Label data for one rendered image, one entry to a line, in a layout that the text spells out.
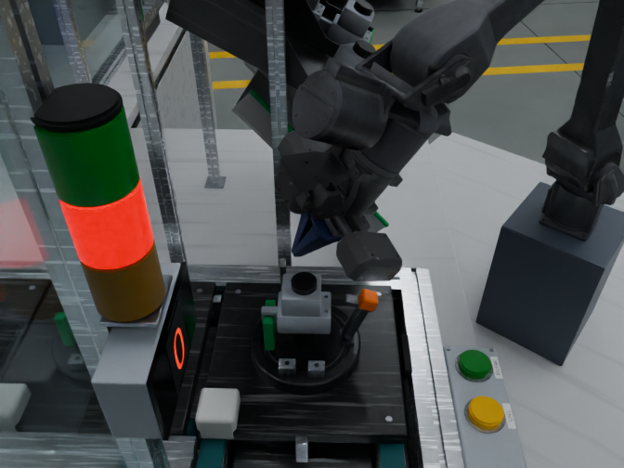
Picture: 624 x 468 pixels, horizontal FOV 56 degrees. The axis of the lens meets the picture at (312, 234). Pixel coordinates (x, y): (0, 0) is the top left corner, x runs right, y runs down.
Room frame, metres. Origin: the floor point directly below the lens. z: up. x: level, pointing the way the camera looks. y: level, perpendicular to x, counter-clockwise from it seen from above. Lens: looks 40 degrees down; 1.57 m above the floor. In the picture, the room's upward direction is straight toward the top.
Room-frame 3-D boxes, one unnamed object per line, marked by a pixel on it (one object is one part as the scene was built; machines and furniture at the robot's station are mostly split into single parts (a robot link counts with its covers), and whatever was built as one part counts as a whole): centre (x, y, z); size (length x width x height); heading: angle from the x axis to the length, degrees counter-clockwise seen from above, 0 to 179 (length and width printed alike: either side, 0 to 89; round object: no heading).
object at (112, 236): (0.30, 0.13, 1.34); 0.05 x 0.05 x 0.05
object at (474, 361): (0.46, -0.21, 0.96); 0.04 x 0.04 x 0.02
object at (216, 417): (0.39, 0.11, 0.97); 0.05 x 0.05 x 0.04; 88
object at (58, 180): (0.30, 0.13, 1.39); 0.05 x 0.05 x 0.05
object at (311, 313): (0.48, 0.02, 1.06); 0.08 x 0.04 x 0.07; 89
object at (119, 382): (0.30, 0.13, 1.29); 0.12 x 0.05 x 0.25; 178
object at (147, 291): (0.30, 0.13, 1.29); 0.05 x 0.05 x 0.05
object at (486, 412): (0.39, -0.20, 0.96); 0.04 x 0.04 x 0.02
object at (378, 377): (0.48, 0.01, 0.96); 0.24 x 0.24 x 0.02; 88
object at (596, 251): (0.63, -0.36, 0.96); 0.14 x 0.14 x 0.20; 52
